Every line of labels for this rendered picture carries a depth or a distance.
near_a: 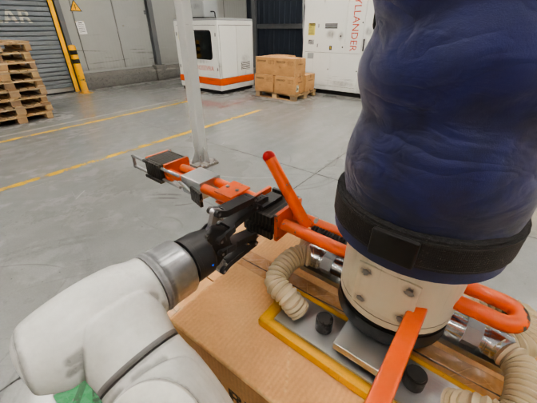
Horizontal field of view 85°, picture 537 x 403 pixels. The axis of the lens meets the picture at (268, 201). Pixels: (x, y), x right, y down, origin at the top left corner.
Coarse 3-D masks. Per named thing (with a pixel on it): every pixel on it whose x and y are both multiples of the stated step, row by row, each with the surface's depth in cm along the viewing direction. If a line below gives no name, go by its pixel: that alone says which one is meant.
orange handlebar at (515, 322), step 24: (192, 168) 74; (216, 192) 63; (240, 192) 62; (312, 216) 56; (312, 240) 51; (480, 288) 41; (408, 312) 37; (480, 312) 38; (408, 336) 34; (384, 360) 32; (384, 384) 30
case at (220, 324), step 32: (256, 256) 66; (224, 288) 58; (256, 288) 58; (320, 288) 59; (192, 320) 52; (224, 320) 52; (256, 320) 52; (224, 352) 47; (256, 352) 47; (288, 352) 47; (416, 352) 47; (448, 352) 47; (224, 384) 49; (256, 384) 43; (288, 384) 43; (320, 384) 43; (480, 384) 43
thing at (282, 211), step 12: (264, 192) 60; (276, 192) 62; (276, 204) 58; (252, 216) 55; (264, 216) 53; (276, 216) 52; (288, 216) 56; (252, 228) 57; (264, 228) 55; (276, 228) 54; (276, 240) 55
